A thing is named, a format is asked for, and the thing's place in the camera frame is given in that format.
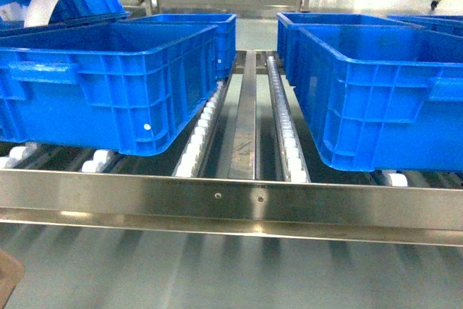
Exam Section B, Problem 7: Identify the steel flow rack shelf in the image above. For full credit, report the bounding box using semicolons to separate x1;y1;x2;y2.
1;50;462;247

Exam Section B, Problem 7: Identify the blue bin front right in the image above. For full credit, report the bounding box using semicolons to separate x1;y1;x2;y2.
295;25;462;172

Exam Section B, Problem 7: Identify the blue bin rear left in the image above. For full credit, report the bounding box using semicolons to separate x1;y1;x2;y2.
129;13;237;80

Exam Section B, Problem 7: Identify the blue bin far right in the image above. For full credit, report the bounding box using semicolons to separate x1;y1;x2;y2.
388;14;462;36

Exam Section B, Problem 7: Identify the blue bin front left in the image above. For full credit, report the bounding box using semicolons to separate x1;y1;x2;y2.
1;22;216;156

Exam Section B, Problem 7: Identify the blue bin rear right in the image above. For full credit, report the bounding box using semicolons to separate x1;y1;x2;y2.
276;12;424;88

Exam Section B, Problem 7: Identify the white curved strip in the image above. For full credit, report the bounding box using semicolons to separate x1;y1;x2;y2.
24;0;59;28

